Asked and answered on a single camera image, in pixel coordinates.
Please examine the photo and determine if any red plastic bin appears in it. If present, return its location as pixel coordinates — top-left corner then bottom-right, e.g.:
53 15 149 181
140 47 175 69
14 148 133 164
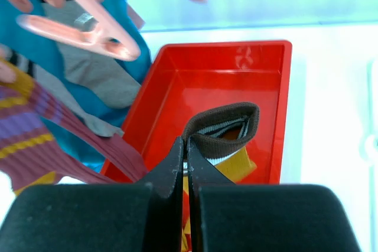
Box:
100 40 293 252

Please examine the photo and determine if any purple sock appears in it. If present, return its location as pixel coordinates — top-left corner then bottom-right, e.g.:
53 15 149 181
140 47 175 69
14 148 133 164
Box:
1 87 114 195
1 60 148 181

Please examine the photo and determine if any teal shirt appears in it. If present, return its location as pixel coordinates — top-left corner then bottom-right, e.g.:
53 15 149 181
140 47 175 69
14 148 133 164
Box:
0 0 153 170

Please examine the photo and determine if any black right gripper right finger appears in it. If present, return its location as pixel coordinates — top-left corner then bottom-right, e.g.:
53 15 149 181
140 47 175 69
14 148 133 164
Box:
187 139 360 251

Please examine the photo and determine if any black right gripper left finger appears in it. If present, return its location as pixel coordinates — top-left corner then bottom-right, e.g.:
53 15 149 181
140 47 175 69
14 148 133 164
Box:
1 138 184 251

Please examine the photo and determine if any pink skirt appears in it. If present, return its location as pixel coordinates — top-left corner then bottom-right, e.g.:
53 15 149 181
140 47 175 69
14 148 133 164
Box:
127 4 145 30

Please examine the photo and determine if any yellow brown striped sock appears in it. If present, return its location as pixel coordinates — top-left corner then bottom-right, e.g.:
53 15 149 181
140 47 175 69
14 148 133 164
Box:
181 176 192 251
183 102 260 182

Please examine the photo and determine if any silver clothes rack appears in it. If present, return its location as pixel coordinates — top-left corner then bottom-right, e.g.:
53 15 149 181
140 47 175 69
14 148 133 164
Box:
360 58 377 164

